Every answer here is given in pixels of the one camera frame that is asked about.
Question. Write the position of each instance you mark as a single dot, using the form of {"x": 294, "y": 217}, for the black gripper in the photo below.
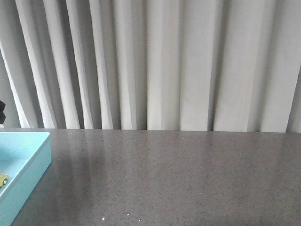
{"x": 2, "y": 115}

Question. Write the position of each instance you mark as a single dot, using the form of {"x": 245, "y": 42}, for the grey pleated curtain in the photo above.
{"x": 192, "y": 65}

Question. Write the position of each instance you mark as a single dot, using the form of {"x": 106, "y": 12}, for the yellow toy beetle car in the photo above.
{"x": 3, "y": 179}

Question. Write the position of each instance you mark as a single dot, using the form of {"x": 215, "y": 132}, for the light blue box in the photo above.
{"x": 24, "y": 157}

